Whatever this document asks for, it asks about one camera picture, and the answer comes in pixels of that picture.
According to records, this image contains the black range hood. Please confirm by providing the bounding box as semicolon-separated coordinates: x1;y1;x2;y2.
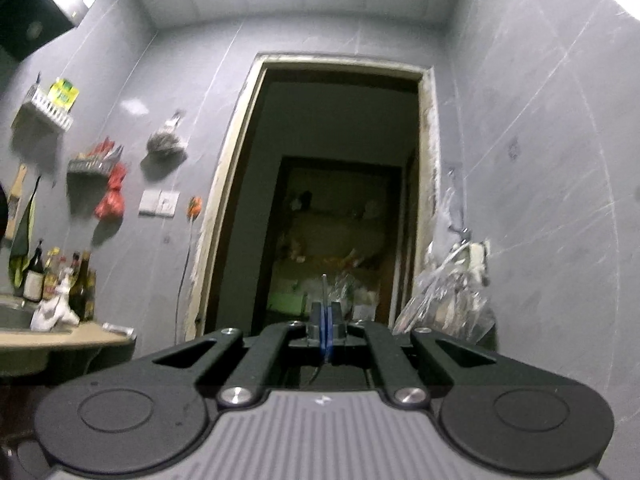
0;0;101;63

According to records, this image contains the white tap fitting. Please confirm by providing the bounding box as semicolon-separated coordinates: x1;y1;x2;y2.
467;240;491;286

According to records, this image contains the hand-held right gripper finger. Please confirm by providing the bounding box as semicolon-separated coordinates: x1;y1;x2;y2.
145;302;328;408
327;303;501;406

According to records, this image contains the cream door frame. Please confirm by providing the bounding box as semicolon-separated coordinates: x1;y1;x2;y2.
185;51;443;341

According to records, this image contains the green cardboard box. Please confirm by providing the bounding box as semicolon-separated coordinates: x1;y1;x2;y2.
267;290;306;313

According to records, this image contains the bundle of red packets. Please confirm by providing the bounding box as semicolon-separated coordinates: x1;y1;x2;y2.
82;137;126;161

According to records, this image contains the yellow green packet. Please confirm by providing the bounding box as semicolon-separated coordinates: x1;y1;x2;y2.
47;77;81;113

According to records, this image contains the green hanging cloth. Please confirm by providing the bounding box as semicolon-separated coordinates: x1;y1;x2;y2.
9;175;41;296

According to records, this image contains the clear bag of dried herbs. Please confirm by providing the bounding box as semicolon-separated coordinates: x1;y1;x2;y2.
392;187;496;346

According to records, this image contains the beige kitchen counter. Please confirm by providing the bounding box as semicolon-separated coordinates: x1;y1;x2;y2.
0;322;136;376

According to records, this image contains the white wall rack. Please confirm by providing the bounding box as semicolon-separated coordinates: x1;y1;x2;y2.
12;85;76;133

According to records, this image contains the black wok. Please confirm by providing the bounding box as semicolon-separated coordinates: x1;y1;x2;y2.
0;182;11;241

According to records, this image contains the cluster of sauce bottles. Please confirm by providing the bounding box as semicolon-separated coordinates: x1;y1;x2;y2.
22;239;97;322

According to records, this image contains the hanging grey mesh bag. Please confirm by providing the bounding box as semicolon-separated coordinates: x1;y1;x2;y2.
146;109;190;158

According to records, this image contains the wooden shelf cabinet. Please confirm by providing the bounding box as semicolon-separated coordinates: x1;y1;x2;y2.
252;157;416;331

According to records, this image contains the metal sink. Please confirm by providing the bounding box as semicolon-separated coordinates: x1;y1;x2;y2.
0;295;51;332

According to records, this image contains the metal wall rack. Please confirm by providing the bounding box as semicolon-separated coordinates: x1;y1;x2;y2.
67;157;119;176

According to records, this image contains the red plastic bag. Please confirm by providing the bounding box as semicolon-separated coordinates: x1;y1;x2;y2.
95;162;128;220

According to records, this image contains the grey power cable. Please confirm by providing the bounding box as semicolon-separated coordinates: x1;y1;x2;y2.
175;220;194;333

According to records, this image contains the white rag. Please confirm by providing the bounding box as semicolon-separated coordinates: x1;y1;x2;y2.
31;280;81;332

